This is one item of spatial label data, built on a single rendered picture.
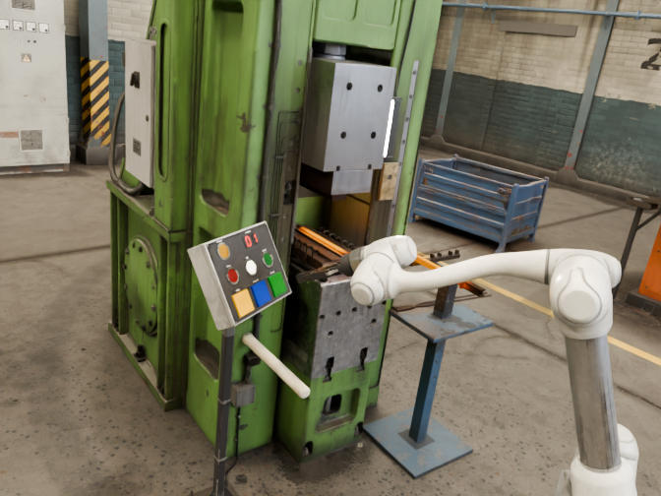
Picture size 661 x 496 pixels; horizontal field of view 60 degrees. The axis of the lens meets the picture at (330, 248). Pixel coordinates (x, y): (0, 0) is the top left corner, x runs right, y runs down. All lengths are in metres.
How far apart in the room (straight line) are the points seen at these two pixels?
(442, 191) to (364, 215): 3.67
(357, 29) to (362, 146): 0.45
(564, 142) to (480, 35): 2.48
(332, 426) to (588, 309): 1.63
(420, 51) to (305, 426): 1.71
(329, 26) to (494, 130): 8.77
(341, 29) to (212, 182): 0.84
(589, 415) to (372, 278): 0.66
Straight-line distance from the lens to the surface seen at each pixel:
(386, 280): 1.63
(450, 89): 11.50
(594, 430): 1.69
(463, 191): 6.18
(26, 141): 7.26
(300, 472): 2.79
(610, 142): 9.95
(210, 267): 1.85
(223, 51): 2.48
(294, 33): 2.22
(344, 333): 2.53
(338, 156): 2.25
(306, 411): 2.66
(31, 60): 7.17
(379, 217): 2.67
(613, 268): 1.68
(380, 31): 2.47
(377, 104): 2.32
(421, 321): 2.64
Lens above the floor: 1.86
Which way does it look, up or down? 20 degrees down
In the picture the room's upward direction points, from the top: 7 degrees clockwise
